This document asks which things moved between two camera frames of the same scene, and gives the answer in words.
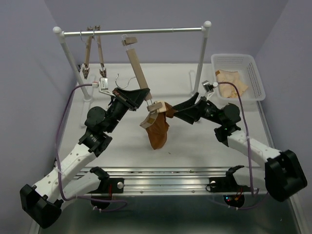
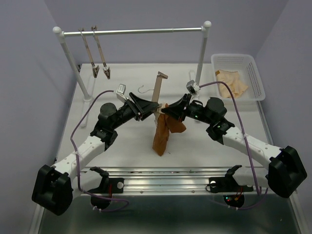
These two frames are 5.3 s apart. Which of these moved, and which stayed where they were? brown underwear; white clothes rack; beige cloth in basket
Moved: brown underwear
Stayed: beige cloth in basket; white clothes rack
